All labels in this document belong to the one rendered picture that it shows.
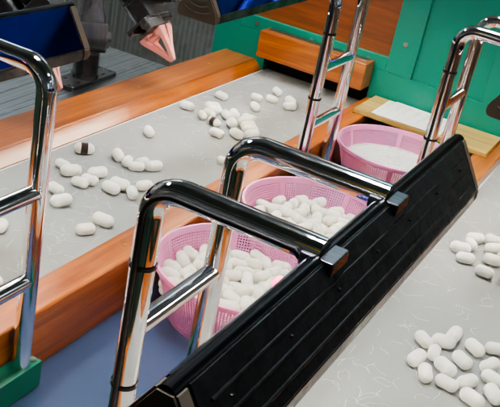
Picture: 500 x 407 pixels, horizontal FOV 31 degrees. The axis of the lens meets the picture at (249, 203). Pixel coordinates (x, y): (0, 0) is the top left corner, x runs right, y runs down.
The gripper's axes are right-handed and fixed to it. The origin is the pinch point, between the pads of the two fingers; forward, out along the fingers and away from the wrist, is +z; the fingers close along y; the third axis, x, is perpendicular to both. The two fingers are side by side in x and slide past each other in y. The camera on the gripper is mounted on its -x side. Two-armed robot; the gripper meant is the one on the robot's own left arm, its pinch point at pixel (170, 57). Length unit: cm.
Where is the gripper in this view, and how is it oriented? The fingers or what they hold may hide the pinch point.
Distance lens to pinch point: 198.9
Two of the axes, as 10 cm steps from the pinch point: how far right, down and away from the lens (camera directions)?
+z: 5.4, 8.4, 0.0
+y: 4.7, -3.0, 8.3
